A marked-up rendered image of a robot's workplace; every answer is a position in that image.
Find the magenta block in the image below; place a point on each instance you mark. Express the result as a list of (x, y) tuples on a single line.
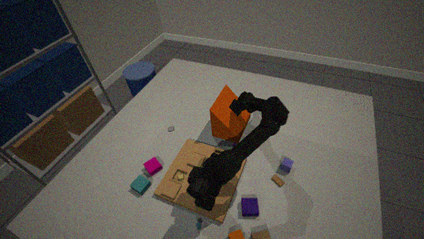
[(153, 166)]

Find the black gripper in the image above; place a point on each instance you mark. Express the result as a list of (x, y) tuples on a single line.
[(207, 202)]

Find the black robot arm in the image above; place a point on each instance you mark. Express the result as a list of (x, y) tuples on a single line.
[(228, 163)]

